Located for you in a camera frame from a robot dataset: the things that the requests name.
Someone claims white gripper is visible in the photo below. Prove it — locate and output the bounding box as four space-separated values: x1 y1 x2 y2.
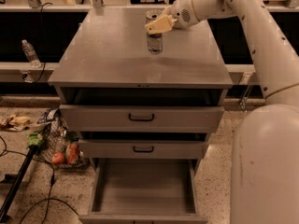
145 0 199 35

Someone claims redbull can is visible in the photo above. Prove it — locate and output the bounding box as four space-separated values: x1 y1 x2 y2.
145 9 163 54

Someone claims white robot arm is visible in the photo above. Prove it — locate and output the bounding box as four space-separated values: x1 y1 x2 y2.
145 0 299 224

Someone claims grey drawer cabinet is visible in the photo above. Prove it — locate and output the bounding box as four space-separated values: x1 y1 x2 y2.
48 7 234 173

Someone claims grey top drawer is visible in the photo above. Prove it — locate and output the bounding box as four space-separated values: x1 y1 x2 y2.
60 105 224 133

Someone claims grey middle drawer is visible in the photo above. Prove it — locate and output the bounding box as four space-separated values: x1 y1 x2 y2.
79 140 208 160

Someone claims grey open bottom drawer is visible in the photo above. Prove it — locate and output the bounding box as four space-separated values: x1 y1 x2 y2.
79 159 207 224

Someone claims clear plastic water bottle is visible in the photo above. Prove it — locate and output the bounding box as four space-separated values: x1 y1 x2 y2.
21 39 41 69

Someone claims red snack bag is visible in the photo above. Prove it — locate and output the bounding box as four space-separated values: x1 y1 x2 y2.
65 144 79 164

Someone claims green snack packet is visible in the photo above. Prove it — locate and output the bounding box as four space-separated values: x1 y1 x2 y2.
28 133 44 147

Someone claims red apple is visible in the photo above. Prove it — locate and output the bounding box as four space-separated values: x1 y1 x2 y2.
51 152 65 164

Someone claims yellow food wrapper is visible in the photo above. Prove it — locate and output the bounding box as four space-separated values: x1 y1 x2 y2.
0 115 30 132

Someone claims black metal pole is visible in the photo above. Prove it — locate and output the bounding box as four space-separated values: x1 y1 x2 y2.
0 147 38 224

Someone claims metal clamp bracket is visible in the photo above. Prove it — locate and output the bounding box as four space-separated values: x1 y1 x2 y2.
239 72 253 112

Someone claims wire mesh basket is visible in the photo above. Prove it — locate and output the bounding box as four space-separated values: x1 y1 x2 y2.
39 116 89 169

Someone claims black floor cable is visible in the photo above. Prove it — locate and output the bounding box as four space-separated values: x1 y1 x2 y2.
0 135 79 224

